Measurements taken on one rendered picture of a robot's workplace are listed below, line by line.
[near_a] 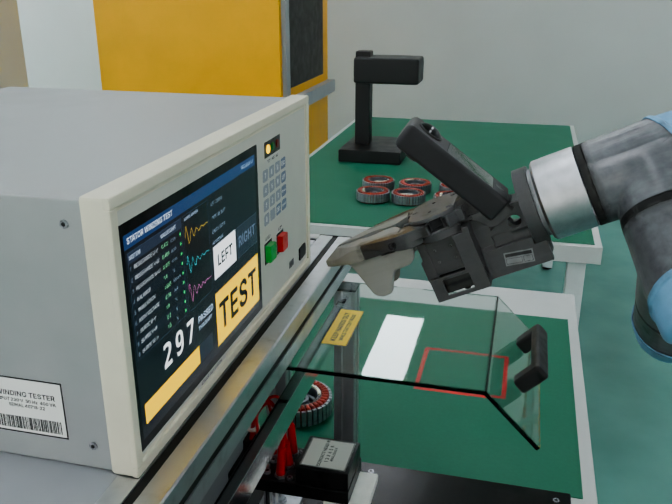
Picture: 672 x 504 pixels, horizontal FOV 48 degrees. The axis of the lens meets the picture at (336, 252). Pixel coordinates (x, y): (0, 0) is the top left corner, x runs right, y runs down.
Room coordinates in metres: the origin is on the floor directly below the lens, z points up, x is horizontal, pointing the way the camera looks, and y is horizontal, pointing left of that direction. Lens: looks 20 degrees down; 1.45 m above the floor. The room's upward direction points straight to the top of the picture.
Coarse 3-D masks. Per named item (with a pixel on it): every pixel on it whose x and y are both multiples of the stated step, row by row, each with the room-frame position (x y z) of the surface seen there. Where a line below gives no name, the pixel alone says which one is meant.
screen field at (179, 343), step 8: (192, 320) 0.54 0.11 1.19; (184, 328) 0.52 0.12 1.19; (192, 328) 0.54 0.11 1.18; (176, 336) 0.51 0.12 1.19; (184, 336) 0.52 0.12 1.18; (192, 336) 0.54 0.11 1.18; (168, 344) 0.50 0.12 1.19; (176, 344) 0.51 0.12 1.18; (184, 344) 0.52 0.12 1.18; (192, 344) 0.53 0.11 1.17; (168, 352) 0.50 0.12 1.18; (176, 352) 0.51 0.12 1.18; (184, 352) 0.52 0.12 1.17; (168, 360) 0.49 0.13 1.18; (176, 360) 0.51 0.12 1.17; (168, 368) 0.49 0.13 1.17
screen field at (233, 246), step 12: (252, 216) 0.68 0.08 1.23; (240, 228) 0.64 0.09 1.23; (252, 228) 0.67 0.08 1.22; (228, 240) 0.62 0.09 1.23; (240, 240) 0.64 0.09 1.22; (252, 240) 0.67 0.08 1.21; (216, 252) 0.59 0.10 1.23; (228, 252) 0.61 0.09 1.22; (240, 252) 0.64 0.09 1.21; (216, 264) 0.59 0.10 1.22; (228, 264) 0.61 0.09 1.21; (216, 276) 0.59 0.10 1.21
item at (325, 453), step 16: (304, 448) 0.75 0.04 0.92; (320, 448) 0.75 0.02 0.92; (336, 448) 0.75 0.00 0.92; (352, 448) 0.75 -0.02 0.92; (272, 464) 0.75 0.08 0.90; (304, 464) 0.72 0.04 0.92; (320, 464) 0.72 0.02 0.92; (336, 464) 0.72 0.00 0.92; (352, 464) 0.72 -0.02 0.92; (272, 480) 0.72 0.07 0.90; (288, 480) 0.72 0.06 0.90; (304, 480) 0.71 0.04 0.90; (320, 480) 0.71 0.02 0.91; (336, 480) 0.70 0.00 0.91; (352, 480) 0.72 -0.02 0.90; (368, 480) 0.74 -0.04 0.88; (272, 496) 0.73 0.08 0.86; (304, 496) 0.71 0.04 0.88; (320, 496) 0.71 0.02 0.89; (336, 496) 0.70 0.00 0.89; (352, 496) 0.71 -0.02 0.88; (368, 496) 0.71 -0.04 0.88
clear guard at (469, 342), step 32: (352, 288) 0.90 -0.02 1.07; (416, 288) 0.90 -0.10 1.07; (320, 320) 0.80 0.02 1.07; (384, 320) 0.80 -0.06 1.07; (416, 320) 0.80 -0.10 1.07; (448, 320) 0.80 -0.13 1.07; (480, 320) 0.80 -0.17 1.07; (512, 320) 0.84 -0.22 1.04; (320, 352) 0.72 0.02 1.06; (352, 352) 0.72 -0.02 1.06; (384, 352) 0.72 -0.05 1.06; (416, 352) 0.72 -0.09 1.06; (448, 352) 0.72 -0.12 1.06; (480, 352) 0.72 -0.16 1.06; (512, 352) 0.76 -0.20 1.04; (416, 384) 0.66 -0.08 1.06; (448, 384) 0.65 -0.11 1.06; (480, 384) 0.65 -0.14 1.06; (512, 384) 0.69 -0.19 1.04; (512, 416) 0.64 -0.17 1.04
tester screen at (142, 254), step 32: (224, 192) 0.61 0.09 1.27; (160, 224) 0.50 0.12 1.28; (192, 224) 0.55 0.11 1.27; (224, 224) 0.61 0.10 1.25; (256, 224) 0.69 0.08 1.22; (128, 256) 0.46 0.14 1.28; (160, 256) 0.50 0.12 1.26; (192, 256) 0.55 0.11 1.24; (128, 288) 0.45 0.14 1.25; (160, 288) 0.49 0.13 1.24; (192, 288) 0.54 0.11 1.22; (160, 320) 0.49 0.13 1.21; (160, 352) 0.48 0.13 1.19; (192, 352) 0.53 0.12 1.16; (160, 384) 0.48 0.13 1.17; (160, 416) 0.48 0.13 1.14
